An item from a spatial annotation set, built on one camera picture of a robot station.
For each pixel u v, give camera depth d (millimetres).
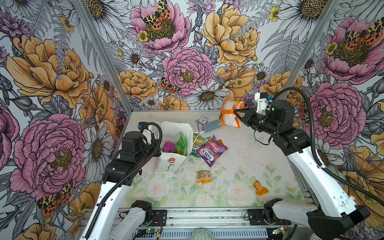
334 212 376
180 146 859
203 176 852
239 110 639
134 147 490
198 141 992
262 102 586
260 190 827
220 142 1024
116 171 443
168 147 813
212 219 753
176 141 890
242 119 573
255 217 739
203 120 1145
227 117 676
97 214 389
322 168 408
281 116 468
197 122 1149
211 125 1084
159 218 742
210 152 940
